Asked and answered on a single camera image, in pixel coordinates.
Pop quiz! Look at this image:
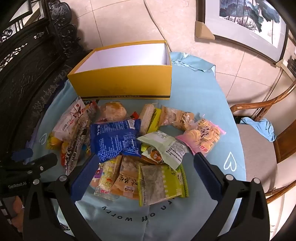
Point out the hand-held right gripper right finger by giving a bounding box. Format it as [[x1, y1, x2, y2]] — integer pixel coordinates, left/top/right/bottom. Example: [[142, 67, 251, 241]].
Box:
[[193, 152, 271, 241]]

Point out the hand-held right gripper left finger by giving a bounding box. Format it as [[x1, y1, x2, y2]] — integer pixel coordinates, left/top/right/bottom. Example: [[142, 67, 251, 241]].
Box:
[[23, 153, 104, 241]]

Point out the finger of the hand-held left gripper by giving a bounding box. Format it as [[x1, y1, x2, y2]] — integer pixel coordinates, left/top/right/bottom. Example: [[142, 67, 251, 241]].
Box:
[[11, 148, 34, 163], [23, 153, 58, 180]]

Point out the pink-white snack packet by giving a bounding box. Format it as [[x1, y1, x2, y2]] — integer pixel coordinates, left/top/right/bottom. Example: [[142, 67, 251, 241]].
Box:
[[93, 156, 123, 200]]

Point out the small yellow snack packet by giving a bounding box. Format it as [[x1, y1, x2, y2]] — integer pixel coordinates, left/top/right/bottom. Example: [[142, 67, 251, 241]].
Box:
[[47, 136, 63, 150]]

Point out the clear packet black print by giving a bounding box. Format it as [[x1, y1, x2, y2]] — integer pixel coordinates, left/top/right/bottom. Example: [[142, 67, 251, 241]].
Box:
[[61, 113, 92, 175]]

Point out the orange rice cracker packet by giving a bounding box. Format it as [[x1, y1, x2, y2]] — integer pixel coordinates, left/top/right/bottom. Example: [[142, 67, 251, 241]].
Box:
[[110, 157, 142, 200]]

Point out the pink round cracker packet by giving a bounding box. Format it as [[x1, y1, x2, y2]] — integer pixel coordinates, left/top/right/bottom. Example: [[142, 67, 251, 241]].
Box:
[[175, 119, 226, 155]]

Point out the blue snack packet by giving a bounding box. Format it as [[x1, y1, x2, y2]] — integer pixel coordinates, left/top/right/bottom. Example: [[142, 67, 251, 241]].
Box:
[[90, 119, 142, 163]]

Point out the yellow-green window snack packet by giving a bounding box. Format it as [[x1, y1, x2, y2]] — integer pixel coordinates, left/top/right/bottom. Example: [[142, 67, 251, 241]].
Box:
[[138, 164, 189, 207]]

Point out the white bread packet red print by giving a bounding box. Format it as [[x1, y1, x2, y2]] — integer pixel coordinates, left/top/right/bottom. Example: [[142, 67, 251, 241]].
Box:
[[52, 97, 91, 142]]

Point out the pale green snack packet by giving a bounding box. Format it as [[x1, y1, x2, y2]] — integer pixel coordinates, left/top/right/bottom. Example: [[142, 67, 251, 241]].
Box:
[[137, 131, 189, 171]]

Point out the small orange snack packet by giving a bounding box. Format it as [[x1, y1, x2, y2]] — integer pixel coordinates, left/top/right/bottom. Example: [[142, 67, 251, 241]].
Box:
[[141, 146, 166, 165]]

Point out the clear puff packet orange print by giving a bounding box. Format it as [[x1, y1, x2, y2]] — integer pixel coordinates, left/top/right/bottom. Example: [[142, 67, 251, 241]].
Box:
[[160, 105, 196, 132]]

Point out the round bun packet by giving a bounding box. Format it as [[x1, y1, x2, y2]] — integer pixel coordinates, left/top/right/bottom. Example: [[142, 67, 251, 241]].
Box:
[[98, 101, 127, 122]]

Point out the narrow yellow-green cracker packet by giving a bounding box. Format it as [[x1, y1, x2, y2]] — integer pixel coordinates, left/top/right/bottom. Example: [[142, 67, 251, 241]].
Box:
[[138, 104, 162, 135]]

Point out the yellow cardboard box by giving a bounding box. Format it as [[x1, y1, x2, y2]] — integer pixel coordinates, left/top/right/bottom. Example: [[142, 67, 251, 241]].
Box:
[[67, 40, 173, 100]]

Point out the person's left hand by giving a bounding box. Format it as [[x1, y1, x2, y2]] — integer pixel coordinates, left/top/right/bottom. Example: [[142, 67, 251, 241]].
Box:
[[7, 195, 25, 232]]

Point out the wooden chair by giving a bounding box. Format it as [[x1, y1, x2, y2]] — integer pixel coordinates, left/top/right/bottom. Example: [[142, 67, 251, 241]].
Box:
[[229, 80, 296, 204]]

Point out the blue cloth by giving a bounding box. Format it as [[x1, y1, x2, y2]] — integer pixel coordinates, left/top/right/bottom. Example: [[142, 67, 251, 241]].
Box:
[[240, 117, 277, 142]]

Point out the dark carved wooden cabinet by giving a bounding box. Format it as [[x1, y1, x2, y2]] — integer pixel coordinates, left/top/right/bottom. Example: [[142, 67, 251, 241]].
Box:
[[0, 0, 97, 163]]

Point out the light blue printed tablecloth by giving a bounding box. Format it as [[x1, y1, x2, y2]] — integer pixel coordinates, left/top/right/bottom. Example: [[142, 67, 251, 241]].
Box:
[[30, 51, 247, 241]]

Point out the cardboard corner protector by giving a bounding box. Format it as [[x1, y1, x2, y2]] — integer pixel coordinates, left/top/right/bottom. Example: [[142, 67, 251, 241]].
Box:
[[195, 20, 215, 40]]

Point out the framed plant painting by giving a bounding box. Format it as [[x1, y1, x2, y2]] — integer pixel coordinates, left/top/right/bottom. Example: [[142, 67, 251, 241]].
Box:
[[195, 0, 289, 64]]

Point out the white cable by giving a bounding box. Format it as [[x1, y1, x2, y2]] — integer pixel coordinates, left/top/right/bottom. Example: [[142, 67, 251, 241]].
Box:
[[143, 0, 172, 54]]

